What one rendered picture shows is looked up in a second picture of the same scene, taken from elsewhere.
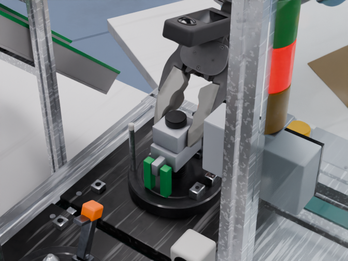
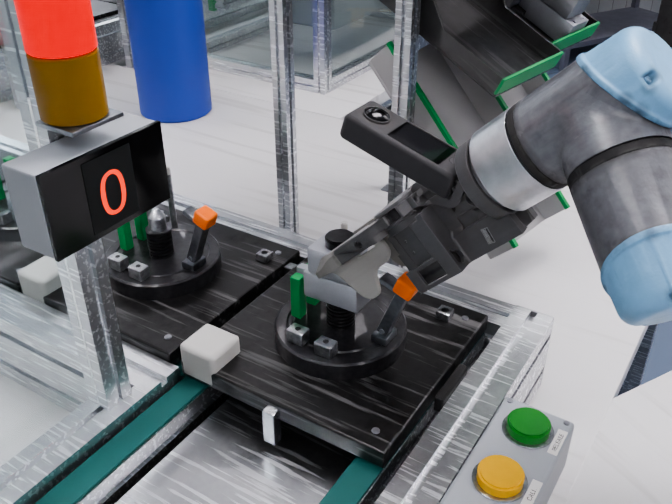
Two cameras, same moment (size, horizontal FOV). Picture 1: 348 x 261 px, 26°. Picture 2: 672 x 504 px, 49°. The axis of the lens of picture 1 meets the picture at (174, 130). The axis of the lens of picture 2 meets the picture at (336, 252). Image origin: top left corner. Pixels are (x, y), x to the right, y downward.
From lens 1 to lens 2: 1.01 m
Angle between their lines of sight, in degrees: 67
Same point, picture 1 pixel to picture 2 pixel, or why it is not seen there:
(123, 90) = (619, 343)
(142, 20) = not seen: outside the picture
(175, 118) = (334, 235)
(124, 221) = (269, 299)
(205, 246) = (203, 349)
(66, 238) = (245, 263)
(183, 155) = (316, 283)
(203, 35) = (366, 139)
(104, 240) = (240, 288)
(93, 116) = not seen: hidden behind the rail
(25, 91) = (569, 263)
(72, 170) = not seen: hidden behind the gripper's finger
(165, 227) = (258, 330)
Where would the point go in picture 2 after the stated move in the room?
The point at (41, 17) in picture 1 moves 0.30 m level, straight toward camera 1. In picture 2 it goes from (397, 67) to (120, 91)
